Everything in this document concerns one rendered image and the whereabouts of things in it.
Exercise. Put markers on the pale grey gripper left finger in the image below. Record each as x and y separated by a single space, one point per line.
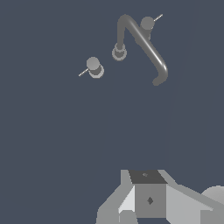
112 208

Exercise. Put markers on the grey curved faucet spout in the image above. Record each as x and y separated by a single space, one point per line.
145 42

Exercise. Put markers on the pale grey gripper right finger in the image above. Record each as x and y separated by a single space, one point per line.
186 205

